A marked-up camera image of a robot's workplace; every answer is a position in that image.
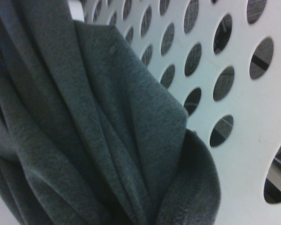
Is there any grey cotton t-shirt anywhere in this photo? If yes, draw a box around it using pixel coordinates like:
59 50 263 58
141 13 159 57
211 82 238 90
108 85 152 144
0 0 222 225

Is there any white perforated laundry basket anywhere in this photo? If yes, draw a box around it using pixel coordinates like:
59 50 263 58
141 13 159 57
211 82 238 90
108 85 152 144
67 0 281 225

